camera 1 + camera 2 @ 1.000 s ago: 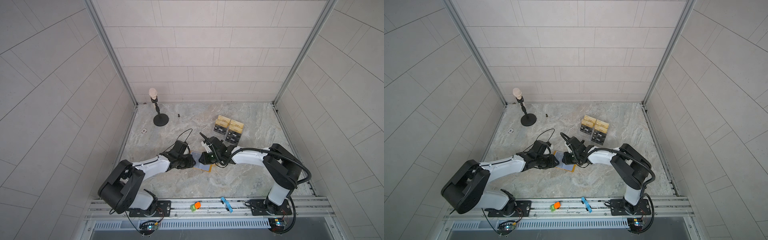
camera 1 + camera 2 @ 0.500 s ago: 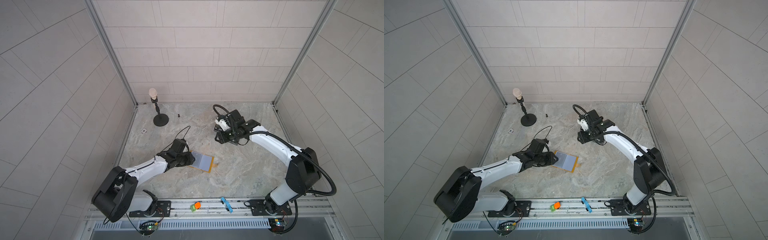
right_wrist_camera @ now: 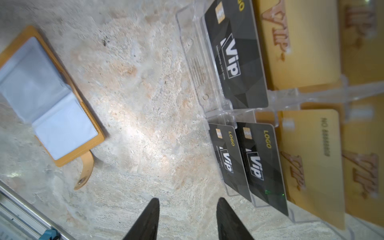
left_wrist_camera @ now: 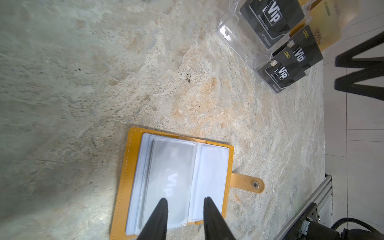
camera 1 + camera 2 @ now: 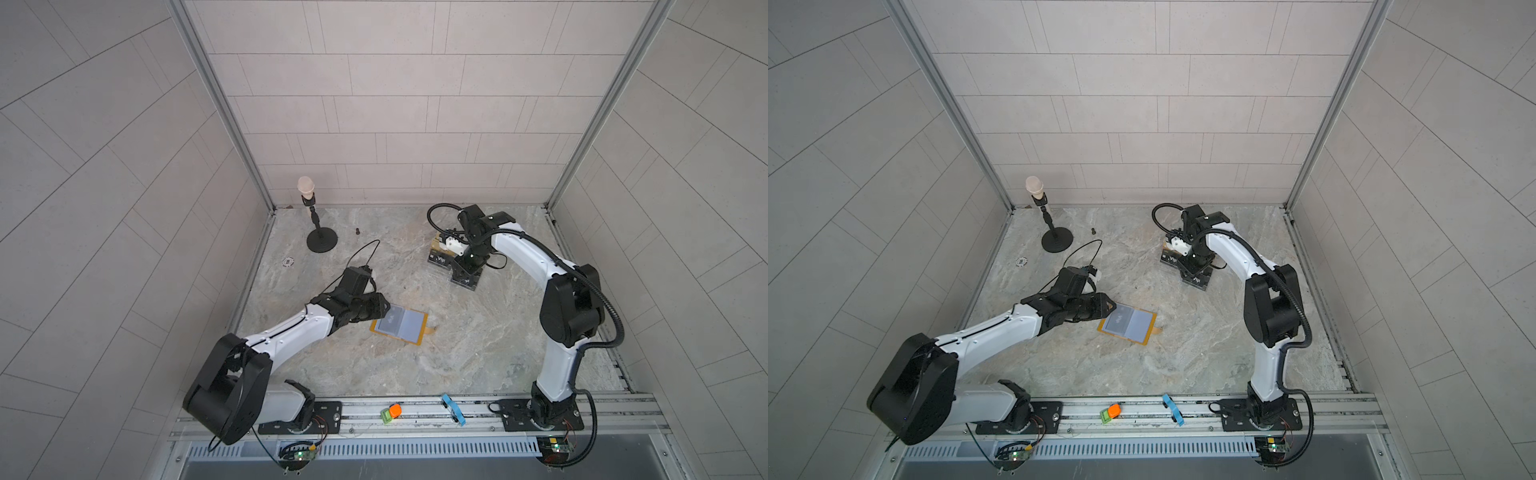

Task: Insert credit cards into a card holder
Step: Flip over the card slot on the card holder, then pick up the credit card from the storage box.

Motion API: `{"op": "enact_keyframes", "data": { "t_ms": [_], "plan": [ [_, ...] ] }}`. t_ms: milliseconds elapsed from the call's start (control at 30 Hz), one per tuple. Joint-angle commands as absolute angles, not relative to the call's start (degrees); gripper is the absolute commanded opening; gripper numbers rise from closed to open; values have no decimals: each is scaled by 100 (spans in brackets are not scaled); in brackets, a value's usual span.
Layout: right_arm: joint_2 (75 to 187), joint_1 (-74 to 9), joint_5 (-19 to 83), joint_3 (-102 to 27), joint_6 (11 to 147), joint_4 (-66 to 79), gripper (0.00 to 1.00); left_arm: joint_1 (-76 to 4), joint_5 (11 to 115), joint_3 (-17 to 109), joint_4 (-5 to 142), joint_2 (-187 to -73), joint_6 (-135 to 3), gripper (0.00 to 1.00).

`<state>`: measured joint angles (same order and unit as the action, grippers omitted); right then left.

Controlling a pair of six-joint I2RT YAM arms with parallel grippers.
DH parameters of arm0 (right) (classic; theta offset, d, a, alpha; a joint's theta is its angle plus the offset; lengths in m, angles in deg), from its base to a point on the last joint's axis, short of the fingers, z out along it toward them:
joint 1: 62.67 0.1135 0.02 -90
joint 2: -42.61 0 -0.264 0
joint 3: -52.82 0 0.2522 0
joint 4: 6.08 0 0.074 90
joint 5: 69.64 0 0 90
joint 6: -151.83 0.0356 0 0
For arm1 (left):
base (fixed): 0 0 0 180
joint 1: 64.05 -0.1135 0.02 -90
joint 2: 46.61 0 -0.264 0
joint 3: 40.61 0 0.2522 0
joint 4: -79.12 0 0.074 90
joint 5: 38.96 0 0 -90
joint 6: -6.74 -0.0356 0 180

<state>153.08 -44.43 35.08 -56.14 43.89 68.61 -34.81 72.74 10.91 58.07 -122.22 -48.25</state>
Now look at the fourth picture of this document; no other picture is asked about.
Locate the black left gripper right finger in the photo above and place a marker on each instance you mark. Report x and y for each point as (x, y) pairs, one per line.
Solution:
(215, 226)

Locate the clear acrylic card display stand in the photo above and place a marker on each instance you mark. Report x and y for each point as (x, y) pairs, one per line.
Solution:
(237, 32)

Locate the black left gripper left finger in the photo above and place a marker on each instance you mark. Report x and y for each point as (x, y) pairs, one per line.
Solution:
(156, 226)

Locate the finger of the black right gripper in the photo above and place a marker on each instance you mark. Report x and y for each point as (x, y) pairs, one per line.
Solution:
(348, 83)
(348, 59)

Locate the aluminium front rail frame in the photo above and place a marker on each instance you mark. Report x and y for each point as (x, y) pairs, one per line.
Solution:
(317, 208)

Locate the yellow leather card holder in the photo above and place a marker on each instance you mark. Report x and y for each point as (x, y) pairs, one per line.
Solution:
(213, 177)

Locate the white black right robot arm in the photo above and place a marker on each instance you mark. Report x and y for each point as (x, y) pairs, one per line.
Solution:
(343, 229)

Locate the gold VIP card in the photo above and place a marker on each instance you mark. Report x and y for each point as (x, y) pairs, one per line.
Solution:
(326, 19)

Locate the black VIP card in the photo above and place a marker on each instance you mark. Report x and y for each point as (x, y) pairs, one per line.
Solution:
(170, 176)
(271, 20)
(282, 71)
(305, 48)

